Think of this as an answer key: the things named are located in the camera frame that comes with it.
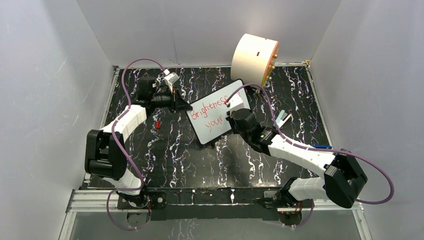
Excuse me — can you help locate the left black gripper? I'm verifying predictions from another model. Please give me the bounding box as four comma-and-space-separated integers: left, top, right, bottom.
152, 87, 193, 115

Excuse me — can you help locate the white whiteboard black frame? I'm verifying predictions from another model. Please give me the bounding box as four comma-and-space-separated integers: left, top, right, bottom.
186, 80, 244, 145

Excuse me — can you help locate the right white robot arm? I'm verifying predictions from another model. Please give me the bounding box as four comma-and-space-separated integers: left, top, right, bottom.
226, 108, 368, 209

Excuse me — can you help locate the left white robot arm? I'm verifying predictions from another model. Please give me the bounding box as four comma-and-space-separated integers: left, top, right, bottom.
84, 72, 192, 208

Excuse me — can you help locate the light blue whiteboard eraser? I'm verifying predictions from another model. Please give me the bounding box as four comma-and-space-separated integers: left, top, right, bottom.
276, 110, 292, 128

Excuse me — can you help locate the white cylindrical drum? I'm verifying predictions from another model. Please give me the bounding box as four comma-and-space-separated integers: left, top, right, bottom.
230, 33, 279, 87

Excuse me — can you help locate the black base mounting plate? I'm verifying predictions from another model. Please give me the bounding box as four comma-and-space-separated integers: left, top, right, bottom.
117, 187, 303, 225

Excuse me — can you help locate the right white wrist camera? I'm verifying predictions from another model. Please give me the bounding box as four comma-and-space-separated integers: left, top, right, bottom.
225, 93, 250, 113

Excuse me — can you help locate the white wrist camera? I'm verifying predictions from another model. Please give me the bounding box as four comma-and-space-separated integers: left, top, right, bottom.
225, 93, 250, 113
163, 69, 180, 93

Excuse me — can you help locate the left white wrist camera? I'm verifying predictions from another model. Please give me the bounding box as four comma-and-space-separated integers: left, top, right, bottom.
163, 69, 180, 93

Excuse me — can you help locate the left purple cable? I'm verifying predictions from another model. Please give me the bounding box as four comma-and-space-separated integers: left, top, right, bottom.
105, 58, 170, 231

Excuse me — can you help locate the purple cable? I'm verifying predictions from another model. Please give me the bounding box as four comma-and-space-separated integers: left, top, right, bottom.
105, 58, 170, 231
224, 83, 395, 229

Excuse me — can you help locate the aluminium frame rail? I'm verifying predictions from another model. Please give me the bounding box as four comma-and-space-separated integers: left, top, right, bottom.
66, 189, 365, 214

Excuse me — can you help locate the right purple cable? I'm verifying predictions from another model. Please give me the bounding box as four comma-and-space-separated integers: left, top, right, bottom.
224, 83, 395, 229

